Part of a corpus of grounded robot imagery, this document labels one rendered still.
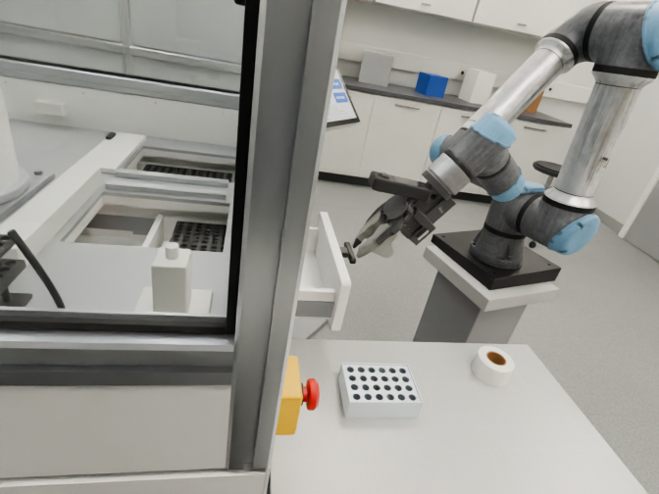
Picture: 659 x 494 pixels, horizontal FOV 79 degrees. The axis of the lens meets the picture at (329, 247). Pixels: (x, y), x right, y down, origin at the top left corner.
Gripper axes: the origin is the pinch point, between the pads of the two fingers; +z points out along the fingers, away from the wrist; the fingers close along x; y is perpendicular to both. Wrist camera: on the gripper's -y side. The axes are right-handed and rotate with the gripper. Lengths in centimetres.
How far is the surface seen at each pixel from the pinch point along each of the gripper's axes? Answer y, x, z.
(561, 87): 224, 333, -185
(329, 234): -5.0, 2.7, 2.8
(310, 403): -8.3, -34.9, 10.8
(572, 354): 179, 65, -13
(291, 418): -10.0, -36.7, 12.6
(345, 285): -4.4, -14.5, 3.0
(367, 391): 6.2, -25.9, 11.1
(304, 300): -6.7, -12.7, 10.5
